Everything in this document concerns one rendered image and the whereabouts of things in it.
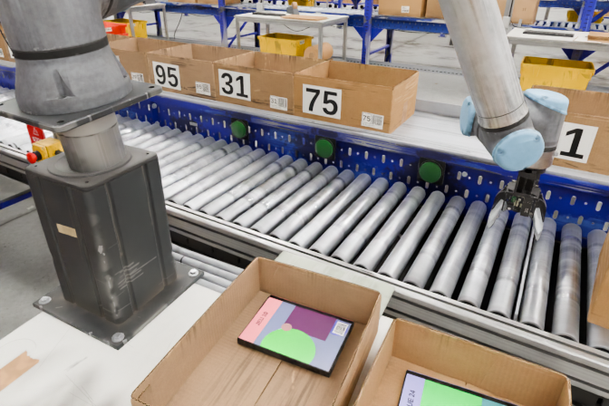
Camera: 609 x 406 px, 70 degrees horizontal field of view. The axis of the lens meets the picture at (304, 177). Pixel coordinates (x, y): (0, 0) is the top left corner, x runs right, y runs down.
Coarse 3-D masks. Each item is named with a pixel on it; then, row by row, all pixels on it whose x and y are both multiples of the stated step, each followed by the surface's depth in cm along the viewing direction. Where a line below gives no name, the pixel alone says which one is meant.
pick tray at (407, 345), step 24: (408, 336) 79; (432, 336) 77; (456, 336) 75; (384, 360) 77; (408, 360) 82; (432, 360) 79; (456, 360) 77; (480, 360) 74; (504, 360) 72; (384, 384) 77; (456, 384) 77; (480, 384) 76; (504, 384) 74; (528, 384) 72; (552, 384) 70
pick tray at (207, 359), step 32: (256, 288) 98; (288, 288) 95; (320, 288) 92; (352, 288) 88; (224, 320) 87; (352, 320) 91; (192, 352) 78; (224, 352) 83; (256, 352) 83; (352, 352) 84; (160, 384) 71; (192, 384) 77; (224, 384) 77; (256, 384) 77; (288, 384) 77; (320, 384) 77; (352, 384) 74
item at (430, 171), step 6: (426, 162) 142; (432, 162) 141; (420, 168) 143; (426, 168) 142; (432, 168) 141; (438, 168) 140; (420, 174) 144; (426, 174) 143; (432, 174) 142; (438, 174) 141; (426, 180) 144; (432, 180) 143
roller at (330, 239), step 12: (384, 180) 151; (372, 192) 143; (360, 204) 136; (372, 204) 142; (348, 216) 130; (360, 216) 134; (336, 228) 124; (348, 228) 127; (324, 240) 118; (336, 240) 121; (324, 252) 116
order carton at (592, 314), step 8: (608, 232) 106; (608, 240) 99; (608, 248) 94; (600, 256) 108; (608, 256) 89; (600, 264) 101; (608, 264) 86; (600, 272) 96; (608, 272) 86; (600, 280) 91; (608, 280) 87; (600, 288) 88; (608, 288) 87; (592, 296) 97; (600, 296) 89; (608, 296) 88; (592, 304) 92; (600, 304) 89; (608, 304) 88; (592, 312) 91; (600, 312) 90; (608, 312) 89; (592, 320) 91; (600, 320) 90; (608, 320) 89; (608, 328) 90
